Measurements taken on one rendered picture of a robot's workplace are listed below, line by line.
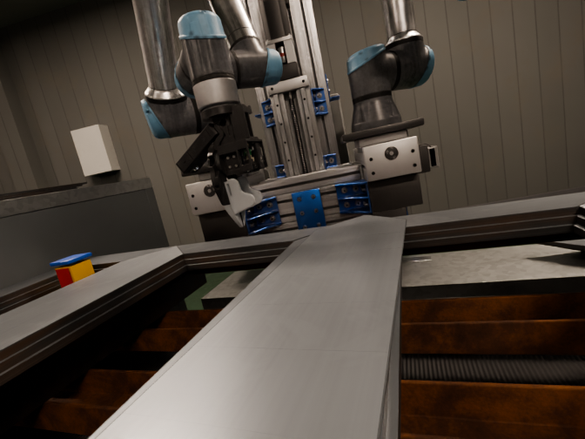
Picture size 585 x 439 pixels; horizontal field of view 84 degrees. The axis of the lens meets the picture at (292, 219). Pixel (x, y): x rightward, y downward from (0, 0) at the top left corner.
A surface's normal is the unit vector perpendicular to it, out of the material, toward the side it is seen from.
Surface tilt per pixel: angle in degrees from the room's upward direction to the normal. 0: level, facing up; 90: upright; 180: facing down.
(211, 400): 0
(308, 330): 0
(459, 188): 90
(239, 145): 90
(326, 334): 0
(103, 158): 90
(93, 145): 90
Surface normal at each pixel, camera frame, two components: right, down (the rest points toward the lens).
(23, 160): -0.12, 0.20
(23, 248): 0.93, -0.14
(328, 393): -0.21, -0.96
